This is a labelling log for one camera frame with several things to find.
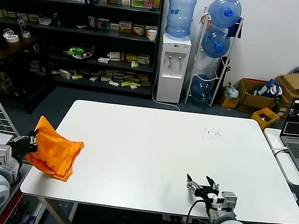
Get black cylinder cup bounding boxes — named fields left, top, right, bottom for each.
left=0, top=30, right=10, bottom=51

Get dark blue bottle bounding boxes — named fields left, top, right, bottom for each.
left=51, top=12, right=62, bottom=28

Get cardboard box with raised flap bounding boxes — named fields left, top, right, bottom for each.
left=271, top=71, right=299, bottom=118

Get black slim leaning stand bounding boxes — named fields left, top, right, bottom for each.
left=215, top=55, right=232, bottom=93

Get clear plastic bottle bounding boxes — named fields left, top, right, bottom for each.
left=15, top=13, right=29, bottom=35

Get green and white box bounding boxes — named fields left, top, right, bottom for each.
left=130, top=0, right=145, bottom=9

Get white wire jug rack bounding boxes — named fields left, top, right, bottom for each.
left=184, top=5, right=245, bottom=110

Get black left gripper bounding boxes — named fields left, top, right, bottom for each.
left=7, top=127, right=40, bottom=161

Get blue water jug with label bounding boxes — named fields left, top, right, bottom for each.
left=164, top=0, right=197, bottom=40

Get yellow plastic bin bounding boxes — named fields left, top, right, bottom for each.
left=249, top=105, right=281, bottom=131

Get large white table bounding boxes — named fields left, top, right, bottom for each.
left=16, top=94, right=299, bottom=224

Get small cardboard box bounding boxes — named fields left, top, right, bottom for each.
left=219, top=94, right=240, bottom=109

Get blue bag with white handles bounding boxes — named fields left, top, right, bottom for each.
left=256, top=77, right=285, bottom=98

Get orange and white box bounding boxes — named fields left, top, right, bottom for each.
left=131, top=23, right=146, bottom=36

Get grey plastic bag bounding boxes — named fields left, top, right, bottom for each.
left=222, top=82, right=240, bottom=99

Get scattered dark crumbs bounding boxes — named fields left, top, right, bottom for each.
left=200, top=127, right=223, bottom=142

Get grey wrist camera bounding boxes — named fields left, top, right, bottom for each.
left=213, top=189, right=239, bottom=213
left=0, top=144, right=13, bottom=167

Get red and white box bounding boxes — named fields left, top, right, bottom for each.
left=107, top=51, right=124, bottom=62

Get small white side table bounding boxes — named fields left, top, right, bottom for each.
left=253, top=126, right=299, bottom=224

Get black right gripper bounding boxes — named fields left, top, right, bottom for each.
left=184, top=174, right=222, bottom=205

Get green and yellow box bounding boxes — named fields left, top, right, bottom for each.
left=125, top=52, right=139, bottom=63

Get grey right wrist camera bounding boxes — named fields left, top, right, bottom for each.
left=213, top=189, right=239, bottom=213

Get white paper cup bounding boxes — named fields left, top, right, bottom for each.
left=147, top=28, right=157, bottom=42

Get white box with yellow band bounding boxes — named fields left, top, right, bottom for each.
left=117, top=20, right=133, bottom=34

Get orange t-shirt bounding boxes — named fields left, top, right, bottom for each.
left=22, top=114, right=88, bottom=184

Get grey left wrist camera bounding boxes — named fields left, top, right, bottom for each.
left=0, top=144, right=13, bottom=167

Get dark brown desk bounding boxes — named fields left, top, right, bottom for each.
left=0, top=30, right=43, bottom=114

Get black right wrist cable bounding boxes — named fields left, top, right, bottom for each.
left=185, top=197, right=208, bottom=224

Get white water dispenser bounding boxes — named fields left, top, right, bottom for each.
left=155, top=33, right=193, bottom=105

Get white dispenser hose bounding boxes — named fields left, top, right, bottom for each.
left=150, top=72, right=184, bottom=112

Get green items in clear bowl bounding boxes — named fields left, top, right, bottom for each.
left=62, top=43, right=95, bottom=62

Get black shelving unit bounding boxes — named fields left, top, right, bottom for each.
left=0, top=0, right=164, bottom=100

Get open red-rimmed cardboard box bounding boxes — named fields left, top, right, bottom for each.
left=235, top=78, right=279, bottom=116

